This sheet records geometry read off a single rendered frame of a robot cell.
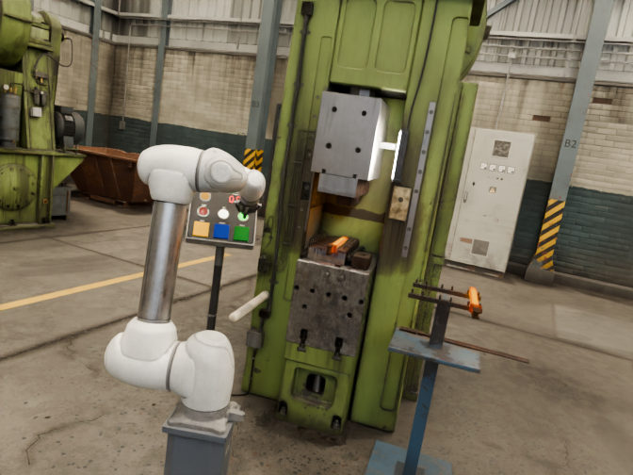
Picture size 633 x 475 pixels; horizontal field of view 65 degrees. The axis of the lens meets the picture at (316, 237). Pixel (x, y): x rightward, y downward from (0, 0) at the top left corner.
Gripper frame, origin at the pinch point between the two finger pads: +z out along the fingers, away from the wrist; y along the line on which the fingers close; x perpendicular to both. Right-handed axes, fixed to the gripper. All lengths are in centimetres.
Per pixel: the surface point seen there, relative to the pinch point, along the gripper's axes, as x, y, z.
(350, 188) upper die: 17, 51, -8
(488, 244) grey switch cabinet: 152, 381, 398
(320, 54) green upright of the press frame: 86, 30, -18
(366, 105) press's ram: 53, 52, -28
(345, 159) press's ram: 30, 46, -12
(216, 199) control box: 10.9, -14.4, 13.3
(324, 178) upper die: 22.6, 37.9, -3.6
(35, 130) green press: 210, -232, 356
